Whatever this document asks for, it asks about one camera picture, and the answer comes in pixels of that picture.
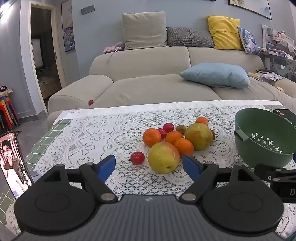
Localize smartphone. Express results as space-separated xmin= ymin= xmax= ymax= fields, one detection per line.
xmin=0 ymin=130 xmax=34 ymax=200

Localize stacked coloured plastic stools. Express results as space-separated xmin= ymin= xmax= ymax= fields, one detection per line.
xmin=0 ymin=96 xmax=20 ymax=131

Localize white study desk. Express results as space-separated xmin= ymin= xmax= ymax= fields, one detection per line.
xmin=259 ymin=24 xmax=296 ymax=81

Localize light blue pillow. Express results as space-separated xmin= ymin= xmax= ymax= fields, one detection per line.
xmin=179 ymin=63 xmax=250 ymax=89

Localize black device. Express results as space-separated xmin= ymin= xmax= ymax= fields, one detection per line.
xmin=273 ymin=108 xmax=296 ymax=127

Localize blue wall poster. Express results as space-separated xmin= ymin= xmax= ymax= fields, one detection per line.
xmin=61 ymin=0 xmax=76 ymax=52

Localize wooden board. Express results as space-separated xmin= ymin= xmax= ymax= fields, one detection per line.
xmin=0 ymin=86 xmax=13 ymax=98

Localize white appliance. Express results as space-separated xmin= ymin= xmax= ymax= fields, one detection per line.
xmin=32 ymin=38 xmax=42 ymax=67

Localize white door frame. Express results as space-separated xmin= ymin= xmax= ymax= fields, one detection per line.
xmin=28 ymin=3 xmax=66 ymax=100

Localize black framed wall picture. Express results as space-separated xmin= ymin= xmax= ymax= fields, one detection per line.
xmin=228 ymin=0 xmax=272 ymax=20

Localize green colander bowl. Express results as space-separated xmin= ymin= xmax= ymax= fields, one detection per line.
xmin=234 ymin=108 xmax=296 ymax=168

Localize yellow cushion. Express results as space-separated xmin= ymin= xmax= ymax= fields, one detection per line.
xmin=206 ymin=16 xmax=243 ymax=50

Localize beige cushion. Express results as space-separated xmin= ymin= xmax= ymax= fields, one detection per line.
xmin=122 ymin=11 xmax=167 ymax=50

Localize grey checked cushion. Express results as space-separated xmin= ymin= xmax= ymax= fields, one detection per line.
xmin=166 ymin=27 xmax=214 ymax=48

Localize white cable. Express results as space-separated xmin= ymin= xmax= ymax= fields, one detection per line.
xmin=107 ymin=47 xmax=121 ymax=62

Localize beige sofa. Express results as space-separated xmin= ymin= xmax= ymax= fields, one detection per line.
xmin=47 ymin=45 xmax=296 ymax=123

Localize blue patterned cushion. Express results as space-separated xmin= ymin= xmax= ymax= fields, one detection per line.
xmin=237 ymin=26 xmax=260 ymax=55

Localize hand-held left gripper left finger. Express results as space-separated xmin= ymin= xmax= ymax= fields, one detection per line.
xmin=43 ymin=155 xmax=118 ymax=202

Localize yellow pear with red blush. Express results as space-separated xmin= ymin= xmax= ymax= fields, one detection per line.
xmin=148 ymin=142 xmax=180 ymax=174

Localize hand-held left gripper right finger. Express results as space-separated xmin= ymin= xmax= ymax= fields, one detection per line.
xmin=180 ymin=155 xmax=258 ymax=202

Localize white lace tablecloth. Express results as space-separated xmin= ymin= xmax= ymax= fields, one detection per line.
xmin=5 ymin=100 xmax=296 ymax=241

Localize pile of books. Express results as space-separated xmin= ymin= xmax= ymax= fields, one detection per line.
xmin=247 ymin=68 xmax=285 ymax=82

